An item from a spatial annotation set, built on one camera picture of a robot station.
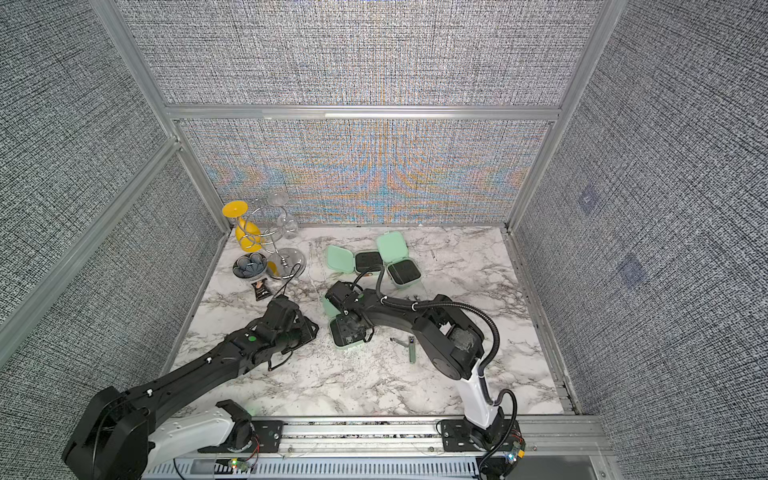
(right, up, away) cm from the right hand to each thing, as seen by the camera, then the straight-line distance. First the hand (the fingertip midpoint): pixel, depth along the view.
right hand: (349, 319), depth 92 cm
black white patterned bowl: (-36, +16, +13) cm, 42 cm away
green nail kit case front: (-5, +2, +2) cm, 6 cm away
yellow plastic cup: (-34, +26, +6) cm, 43 cm away
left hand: (-7, 0, -8) cm, 10 cm away
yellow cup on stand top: (-34, +34, -2) cm, 48 cm away
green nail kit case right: (+17, +15, +13) cm, 26 cm away
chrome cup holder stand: (-28, +29, +4) cm, 40 cm away
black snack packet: (-31, +8, +8) cm, 32 cm away
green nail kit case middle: (-4, +19, +15) cm, 24 cm away
